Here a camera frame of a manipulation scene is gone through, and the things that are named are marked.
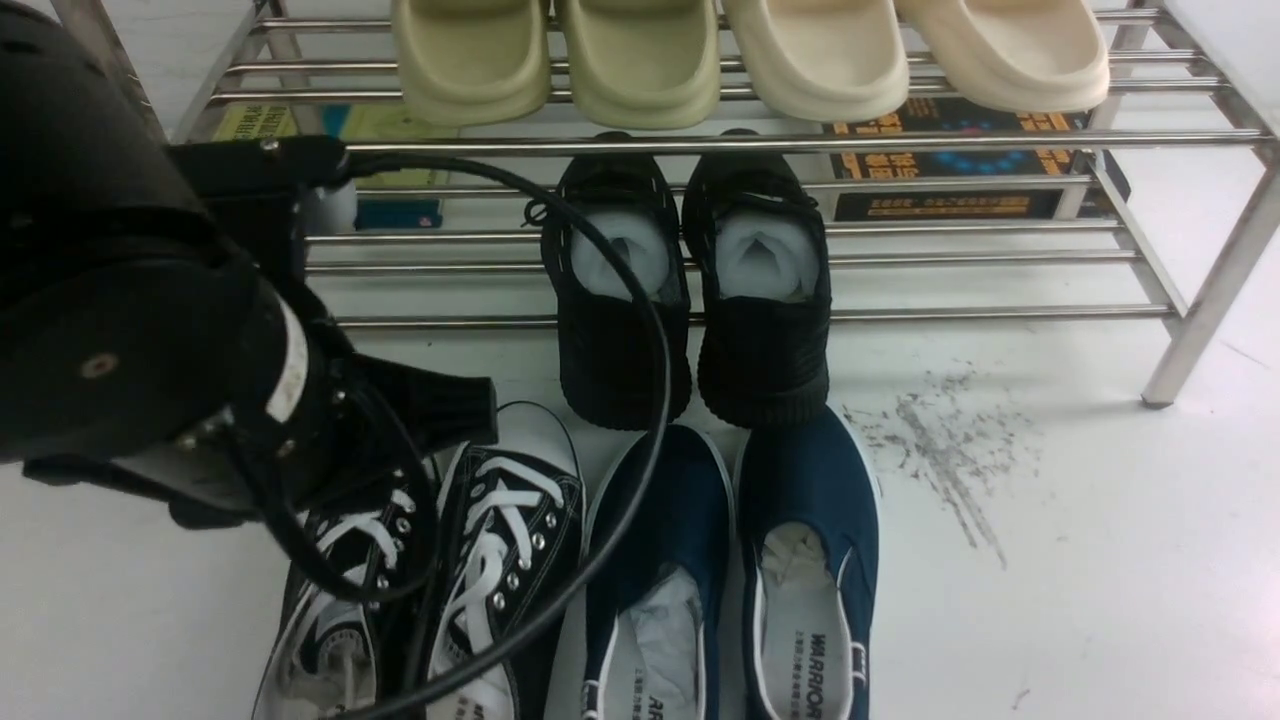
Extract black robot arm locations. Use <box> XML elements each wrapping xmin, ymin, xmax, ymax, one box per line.
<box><xmin>1</xmin><ymin>1</ymin><xmax>498</xmax><ymax>527</ymax></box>

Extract cream slipper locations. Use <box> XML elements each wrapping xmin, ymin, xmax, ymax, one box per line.
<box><xmin>896</xmin><ymin>1</ymin><xmax>1111</xmax><ymax>113</ymax></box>
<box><xmin>721</xmin><ymin>1</ymin><xmax>910</xmax><ymax>123</ymax></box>

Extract black knit shoe left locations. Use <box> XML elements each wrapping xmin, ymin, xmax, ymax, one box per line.
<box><xmin>526</xmin><ymin>152</ymin><xmax>692</xmax><ymax>430</ymax></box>

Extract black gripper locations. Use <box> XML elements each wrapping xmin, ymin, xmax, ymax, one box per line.
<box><xmin>26</xmin><ymin>340</ymin><xmax>497</xmax><ymax>529</ymax></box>

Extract cream slipper right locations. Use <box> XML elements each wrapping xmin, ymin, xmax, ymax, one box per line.
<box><xmin>896</xmin><ymin>1</ymin><xmax>1111</xmax><ymax>113</ymax></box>

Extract navy slip-on shoe right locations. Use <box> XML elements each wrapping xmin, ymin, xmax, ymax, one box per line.
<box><xmin>736</xmin><ymin>407</ymin><xmax>881</xmax><ymax>719</ymax></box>

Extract black cable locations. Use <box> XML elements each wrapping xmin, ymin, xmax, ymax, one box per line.
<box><xmin>236</xmin><ymin>152</ymin><xmax>673</xmax><ymax>720</ymax></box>

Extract green slipper right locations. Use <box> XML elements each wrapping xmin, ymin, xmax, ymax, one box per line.
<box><xmin>553</xmin><ymin>1</ymin><xmax>721</xmax><ymax>129</ymax></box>

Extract yellow blue book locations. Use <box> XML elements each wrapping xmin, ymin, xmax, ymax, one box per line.
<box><xmin>212</xmin><ymin>102</ymin><xmax>458</xmax><ymax>232</ymax></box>

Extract cream slipper left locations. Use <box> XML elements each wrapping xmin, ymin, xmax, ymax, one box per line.
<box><xmin>721</xmin><ymin>1</ymin><xmax>910</xmax><ymax>123</ymax></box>

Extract black knit shoe right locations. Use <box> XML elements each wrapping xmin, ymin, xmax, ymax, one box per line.
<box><xmin>681</xmin><ymin>151</ymin><xmax>832</xmax><ymax>429</ymax></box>

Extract stainless steel shoe rack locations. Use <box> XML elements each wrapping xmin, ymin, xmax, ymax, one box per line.
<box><xmin>50</xmin><ymin>0</ymin><xmax>1280</xmax><ymax>411</ymax></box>

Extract black canvas sneaker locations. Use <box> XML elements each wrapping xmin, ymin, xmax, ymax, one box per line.
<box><xmin>251</xmin><ymin>470</ymin><xmax>438</xmax><ymax>719</ymax></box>
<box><xmin>419</xmin><ymin>401</ymin><xmax>586</xmax><ymax>680</ymax></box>

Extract green slipper left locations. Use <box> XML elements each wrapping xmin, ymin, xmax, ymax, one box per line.
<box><xmin>390</xmin><ymin>1</ymin><xmax>552</xmax><ymax>128</ymax></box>

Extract navy slip-on shoe left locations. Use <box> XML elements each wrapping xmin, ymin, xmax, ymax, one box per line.
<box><xmin>581</xmin><ymin>424</ymin><xmax>733</xmax><ymax>719</ymax></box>

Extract green slipper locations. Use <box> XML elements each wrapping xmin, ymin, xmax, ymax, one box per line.
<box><xmin>390</xmin><ymin>1</ymin><xmax>552</xmax><ymax>128</ymax></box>
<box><xmin>553</xmin><ymin>1</ymin><xmax>721</xmax><ymax>129</ymax></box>

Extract black knit shoe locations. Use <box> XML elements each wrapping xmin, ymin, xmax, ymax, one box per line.
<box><xmin>681</xmin><ymin>151</ymin><xmax>832</xmax><ymax>429</ymax></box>
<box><xmin>526</xmin><ymin>152</ymin><xmax>692</xmax><ymax>430</ymax></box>

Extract navy slip-on shoe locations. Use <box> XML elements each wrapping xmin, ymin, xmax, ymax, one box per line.
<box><xmin>736</xmin><ymin>407</ymin><xmax>881</xmax><ymax>719</ymax></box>
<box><xmin>581</xmin><ymin>424</ymin><xmax>733</xmax><ymax>719</ymax></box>

